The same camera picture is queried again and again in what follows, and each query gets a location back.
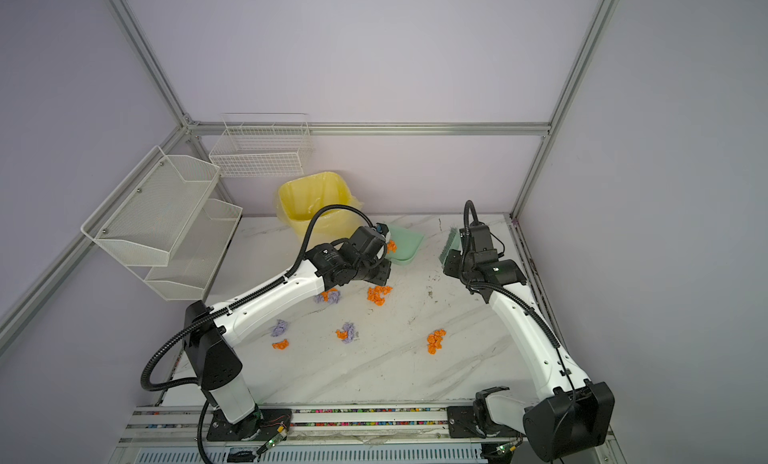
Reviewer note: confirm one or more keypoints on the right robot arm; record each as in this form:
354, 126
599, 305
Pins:
571, 412

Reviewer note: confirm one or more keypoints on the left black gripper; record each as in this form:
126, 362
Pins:
381, 278

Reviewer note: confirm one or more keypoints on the purple orange scraps lower centre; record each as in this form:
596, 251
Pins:
347, 333

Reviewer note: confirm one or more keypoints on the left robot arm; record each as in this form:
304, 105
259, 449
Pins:
211, 349

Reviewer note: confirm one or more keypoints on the green plastic dustpan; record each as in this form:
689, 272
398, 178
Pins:
408, 243

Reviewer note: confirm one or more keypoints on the orange purple scraps left-centre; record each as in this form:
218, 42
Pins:
331, 296

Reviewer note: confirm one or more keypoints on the white mesh shelf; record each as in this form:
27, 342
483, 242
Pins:
143, 222
193, 267

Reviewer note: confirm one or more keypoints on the orange scraps lower right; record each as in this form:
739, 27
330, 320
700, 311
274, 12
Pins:
434, 341

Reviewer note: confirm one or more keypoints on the green hand brush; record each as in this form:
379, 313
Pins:
453, 243

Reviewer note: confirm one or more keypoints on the yellow lined trash bin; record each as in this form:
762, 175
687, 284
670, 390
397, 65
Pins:
297, 202

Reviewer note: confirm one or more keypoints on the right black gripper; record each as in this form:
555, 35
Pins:
449, 265

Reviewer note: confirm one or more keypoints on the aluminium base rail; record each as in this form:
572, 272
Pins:
443, 432

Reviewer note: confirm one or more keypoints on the orange scraps centre pile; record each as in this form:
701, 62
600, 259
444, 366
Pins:
378, 294

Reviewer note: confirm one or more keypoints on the orange scrap far left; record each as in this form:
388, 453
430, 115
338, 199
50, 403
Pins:
281, 345

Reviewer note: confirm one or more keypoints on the lower white mesh shelf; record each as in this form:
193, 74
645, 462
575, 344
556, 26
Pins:
193, 267

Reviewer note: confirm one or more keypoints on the white wire basket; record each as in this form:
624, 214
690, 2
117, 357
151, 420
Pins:
263, 145

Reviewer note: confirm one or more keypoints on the upper white mesh shelf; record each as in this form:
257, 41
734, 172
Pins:
143, 222

